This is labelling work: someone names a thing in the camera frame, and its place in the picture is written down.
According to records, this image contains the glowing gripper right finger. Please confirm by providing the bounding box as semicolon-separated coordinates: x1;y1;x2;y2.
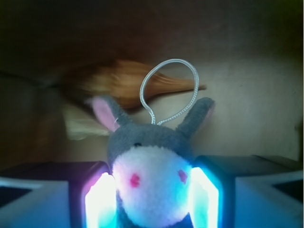
190;155;304;228

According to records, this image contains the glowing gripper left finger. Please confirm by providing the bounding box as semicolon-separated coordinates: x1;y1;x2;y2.
0;161;116;228

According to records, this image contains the gray plush bunny toy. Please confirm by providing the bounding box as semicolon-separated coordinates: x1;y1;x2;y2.
85;58;216;228

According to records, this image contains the brown spiral seashell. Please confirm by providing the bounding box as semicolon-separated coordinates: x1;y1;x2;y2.
61;60;195;109

